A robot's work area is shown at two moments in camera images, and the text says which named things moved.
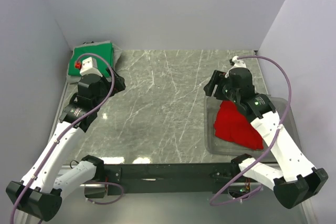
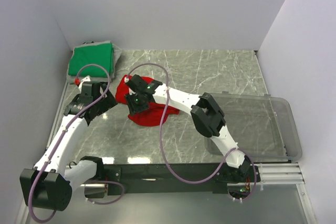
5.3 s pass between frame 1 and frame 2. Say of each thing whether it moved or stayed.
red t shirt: moved
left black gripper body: moved
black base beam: stayed
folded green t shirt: stayed
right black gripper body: moved
